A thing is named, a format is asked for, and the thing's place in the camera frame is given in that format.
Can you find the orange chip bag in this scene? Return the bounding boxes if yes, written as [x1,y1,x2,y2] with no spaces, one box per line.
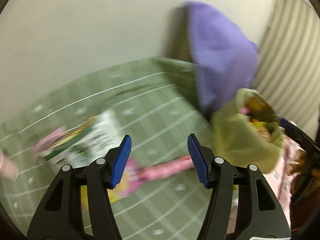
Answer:
[82,158,146,212]

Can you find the pink cartoon snack packet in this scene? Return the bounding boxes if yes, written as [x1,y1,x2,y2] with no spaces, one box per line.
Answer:
[33,126,66,154]

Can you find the white green milk bag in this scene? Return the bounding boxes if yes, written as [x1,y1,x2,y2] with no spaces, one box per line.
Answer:
[42,109,124,172]

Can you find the yellow trash bag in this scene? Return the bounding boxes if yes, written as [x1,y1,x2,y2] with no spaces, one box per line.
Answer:
[210,88,285,174]

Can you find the striped curtain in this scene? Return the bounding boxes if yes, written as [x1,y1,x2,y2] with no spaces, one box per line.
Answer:
[253,0,319,137]

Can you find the pink cylindrical cup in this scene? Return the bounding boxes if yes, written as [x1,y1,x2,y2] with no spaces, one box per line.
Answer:
[0,151,19,180]

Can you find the pink caterpillar toy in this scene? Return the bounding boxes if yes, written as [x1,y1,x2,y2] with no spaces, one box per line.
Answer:
[139,155,194,181]

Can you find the green checked tablecloth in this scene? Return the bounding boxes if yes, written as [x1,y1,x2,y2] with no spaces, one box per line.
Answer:
[1,58,212,239]

